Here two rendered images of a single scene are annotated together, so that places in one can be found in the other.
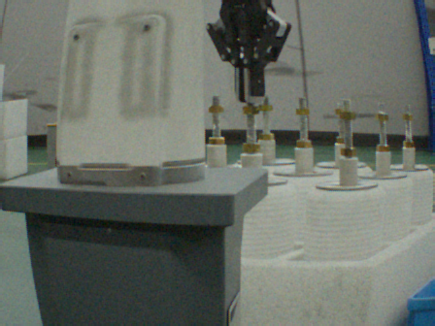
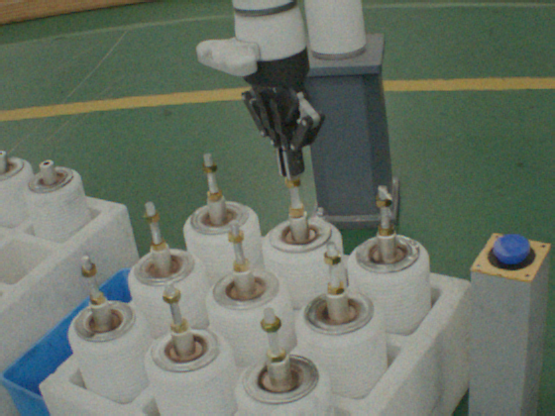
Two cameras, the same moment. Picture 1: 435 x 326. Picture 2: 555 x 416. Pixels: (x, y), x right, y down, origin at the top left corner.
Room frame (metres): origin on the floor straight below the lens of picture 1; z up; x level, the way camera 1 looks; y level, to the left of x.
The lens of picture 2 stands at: (1.99, 0.00, 0.85)
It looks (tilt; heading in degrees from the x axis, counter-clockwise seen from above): 30 degrees down; 183
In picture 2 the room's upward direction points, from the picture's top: 9 degrees counter-clockwise
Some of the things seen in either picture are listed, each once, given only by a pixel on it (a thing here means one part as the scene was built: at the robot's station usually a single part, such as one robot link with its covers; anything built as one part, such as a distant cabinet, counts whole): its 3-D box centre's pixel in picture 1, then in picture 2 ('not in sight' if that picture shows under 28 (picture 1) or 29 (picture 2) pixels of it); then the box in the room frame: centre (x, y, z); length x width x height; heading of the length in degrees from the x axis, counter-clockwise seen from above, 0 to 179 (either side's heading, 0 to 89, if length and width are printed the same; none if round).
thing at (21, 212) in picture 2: not in sight; (17, 218); (0.73, -0.50, 0.16); 0.10 x 0.10 x 0.18
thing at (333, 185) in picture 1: (348, 186); (219, 218); (0.97, -0.13, 0.25); 0.08 x 0.08 x 0.01
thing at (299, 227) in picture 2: (251, 170); (299, 226); (1.03, -0.03, 0.26); 0.02 x 0.02 x 0.03
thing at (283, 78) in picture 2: (247, 3); (277, 80); (1.03, -0.03, 0.45); 0.08 x 0.08 x 0.09
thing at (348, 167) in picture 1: (349, 174); (217, 209); (0.97, -0.13, 0.26); 0.02 x 0.02 x 0.03
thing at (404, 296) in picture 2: not in sight; (391, 316); (1.09, 0.06, 0.16); 0.10 x 0.10 x 0.18
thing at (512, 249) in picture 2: not in sight; (511, 251); (1.22, 0.19, 0.32); 0.04 x 0.04 x 0.02
